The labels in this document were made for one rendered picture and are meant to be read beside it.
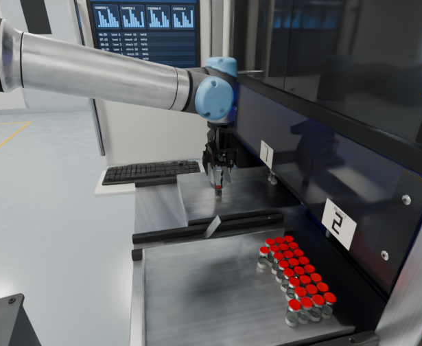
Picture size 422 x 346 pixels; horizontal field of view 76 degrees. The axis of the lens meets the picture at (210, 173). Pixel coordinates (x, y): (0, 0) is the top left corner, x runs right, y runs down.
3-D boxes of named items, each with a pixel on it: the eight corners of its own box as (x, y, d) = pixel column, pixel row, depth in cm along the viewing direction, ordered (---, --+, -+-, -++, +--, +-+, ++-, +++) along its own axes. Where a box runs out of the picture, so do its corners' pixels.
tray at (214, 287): (282, 239, 69) (284, 228, 67) (350, 340, 46) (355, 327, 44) (144, 260, 62) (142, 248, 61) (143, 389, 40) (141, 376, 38)
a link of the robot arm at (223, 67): (197, 57, 66) (228, 55, 69) (198, 102, 71) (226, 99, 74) (211, 59, 60) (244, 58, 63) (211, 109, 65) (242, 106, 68)
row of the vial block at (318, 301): (279, 250, 64) (281, 235, 62) (322, 320, 49) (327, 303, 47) (270, 252, 64) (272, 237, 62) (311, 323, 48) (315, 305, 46)
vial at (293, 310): (294, 314, 50) (297, 297, 48) (300, 325, 48) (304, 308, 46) (283, 316, 50) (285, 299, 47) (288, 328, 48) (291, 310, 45)
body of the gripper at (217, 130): (211, 171, 72) (211, 128, 66) (204, 158, 79) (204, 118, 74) (238, 169, 73) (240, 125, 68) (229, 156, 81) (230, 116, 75)
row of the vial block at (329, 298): (288, 249, 65) (291, 234, 63) (333, 318, 49) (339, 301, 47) (279, 250, 64) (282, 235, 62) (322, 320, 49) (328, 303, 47)
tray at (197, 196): (269, 174, 100) (270, 165, 99) (306, 214, 78) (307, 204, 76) (176, 183, 94) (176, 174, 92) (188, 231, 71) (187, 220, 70)
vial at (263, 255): (265, 261, 62) (267, 245, 60) (269, 268, 60) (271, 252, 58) (256, 262, 61) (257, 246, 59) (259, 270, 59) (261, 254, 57)
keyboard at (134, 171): (197, 164, 126) (197, 158, 124) (202, 178, 113) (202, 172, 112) (107, 170, 120) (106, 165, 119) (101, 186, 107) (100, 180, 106)
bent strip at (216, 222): (217, 233, 71) (218, 214, 68) (221, 240, 68) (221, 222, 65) (162, 241, 68) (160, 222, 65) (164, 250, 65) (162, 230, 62)
